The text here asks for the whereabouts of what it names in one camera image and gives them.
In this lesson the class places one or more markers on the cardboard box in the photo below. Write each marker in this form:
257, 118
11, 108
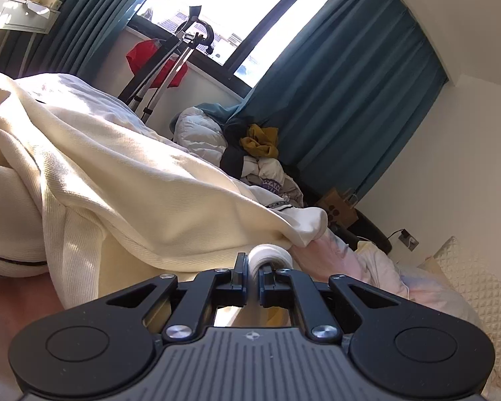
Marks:
338, 211

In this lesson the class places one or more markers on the white bed cover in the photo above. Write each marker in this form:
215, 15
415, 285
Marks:
92, 92

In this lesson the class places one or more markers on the red garment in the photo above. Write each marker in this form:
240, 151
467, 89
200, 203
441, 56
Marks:
144, 54

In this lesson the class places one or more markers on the cream quilted pillow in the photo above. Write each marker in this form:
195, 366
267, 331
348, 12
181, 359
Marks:
476, 284

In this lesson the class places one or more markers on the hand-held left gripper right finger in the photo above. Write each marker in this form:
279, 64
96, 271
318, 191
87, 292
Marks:
265, 287

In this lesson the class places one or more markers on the white desk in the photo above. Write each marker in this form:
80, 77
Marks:
12, 16

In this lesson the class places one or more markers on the pastel bedsheet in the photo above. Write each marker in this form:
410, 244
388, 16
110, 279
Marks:
342, 263

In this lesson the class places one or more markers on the dark framed window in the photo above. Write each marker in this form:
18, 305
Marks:
234, 4

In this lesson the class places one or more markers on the dark navy garment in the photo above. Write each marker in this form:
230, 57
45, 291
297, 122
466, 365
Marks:
234, 158

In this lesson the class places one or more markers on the black chair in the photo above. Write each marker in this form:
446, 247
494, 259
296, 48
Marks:
371, 227

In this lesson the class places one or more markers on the mustard yellow garment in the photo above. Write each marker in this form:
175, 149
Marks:
261, 135

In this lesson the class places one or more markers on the black clothes stand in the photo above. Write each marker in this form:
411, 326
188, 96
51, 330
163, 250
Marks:
196, 37

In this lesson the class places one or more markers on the white printed garment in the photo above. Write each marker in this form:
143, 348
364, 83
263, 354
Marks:
271, 175

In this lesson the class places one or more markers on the teal curtain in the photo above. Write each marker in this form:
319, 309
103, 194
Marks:
359, 71
87, 16

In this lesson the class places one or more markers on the wall outlet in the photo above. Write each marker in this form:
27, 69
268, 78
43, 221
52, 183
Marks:
411, 242

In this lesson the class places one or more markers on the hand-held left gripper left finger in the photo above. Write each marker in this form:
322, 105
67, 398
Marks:
239, 280

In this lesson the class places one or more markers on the cream knit sweater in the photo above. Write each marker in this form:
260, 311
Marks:
150, 200

